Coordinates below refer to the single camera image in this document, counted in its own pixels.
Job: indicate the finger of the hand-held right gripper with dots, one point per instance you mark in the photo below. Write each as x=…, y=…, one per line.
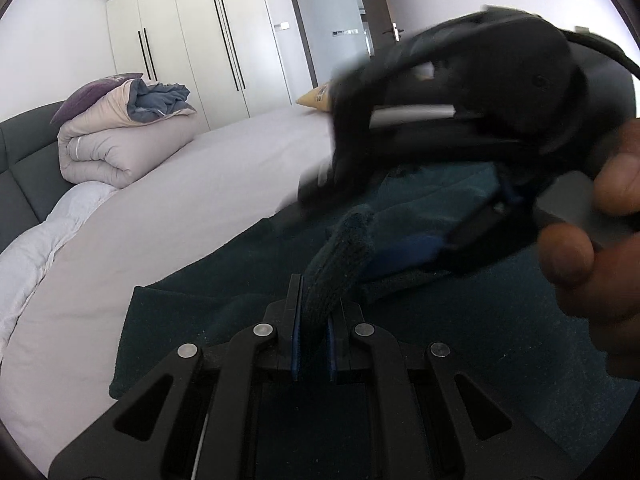
x=480, y=230
x=350, y=125

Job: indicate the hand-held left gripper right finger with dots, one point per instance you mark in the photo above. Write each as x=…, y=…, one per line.
x=331, y=345

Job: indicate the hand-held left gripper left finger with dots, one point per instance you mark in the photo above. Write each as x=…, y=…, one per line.
x=295, y=340

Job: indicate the dark green towel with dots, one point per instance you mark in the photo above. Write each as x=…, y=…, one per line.
x=500, y=325

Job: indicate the person's right hand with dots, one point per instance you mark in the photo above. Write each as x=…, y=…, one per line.
x=605, y=300

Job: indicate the yellow pillow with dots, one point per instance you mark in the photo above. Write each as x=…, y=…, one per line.
x=314, y=99

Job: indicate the bed with light grey sheet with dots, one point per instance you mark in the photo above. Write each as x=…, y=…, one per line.
x=150, y=210

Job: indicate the grey blue blanket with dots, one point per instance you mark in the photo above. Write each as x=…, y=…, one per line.
x=155, y=101

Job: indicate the folded beige duvet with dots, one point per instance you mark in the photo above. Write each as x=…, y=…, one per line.
x=125, y=152

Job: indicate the purple pillow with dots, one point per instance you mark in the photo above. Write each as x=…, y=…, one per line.
x=90, y=96

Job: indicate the white pillow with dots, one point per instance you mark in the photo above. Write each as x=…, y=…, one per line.
x=50, y=240

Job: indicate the dark grey padded headboard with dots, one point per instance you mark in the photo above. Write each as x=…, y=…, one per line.
x=20, y=170

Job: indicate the dark brown door frame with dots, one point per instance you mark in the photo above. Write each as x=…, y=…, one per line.
x=291, y=10

